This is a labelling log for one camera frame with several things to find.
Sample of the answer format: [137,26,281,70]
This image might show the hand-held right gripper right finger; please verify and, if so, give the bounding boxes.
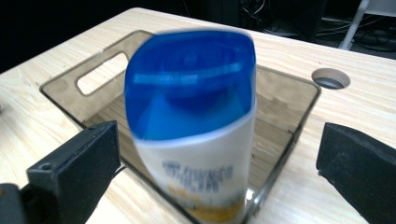
[316,121,396,224]

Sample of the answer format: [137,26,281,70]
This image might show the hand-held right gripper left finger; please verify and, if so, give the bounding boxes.
[26,120,121,224]

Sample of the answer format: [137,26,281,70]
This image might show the white metal stand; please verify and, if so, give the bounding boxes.
[338,0,396,51]

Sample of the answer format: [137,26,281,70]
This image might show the white bottle with blue cap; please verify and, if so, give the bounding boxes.
[123,29,258,224]

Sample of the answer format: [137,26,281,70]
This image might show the tangle of black cables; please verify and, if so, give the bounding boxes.
[240,0,273,26]

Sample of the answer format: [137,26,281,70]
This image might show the smoky clear plastic bin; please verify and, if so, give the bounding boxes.
[39,29,322,224]

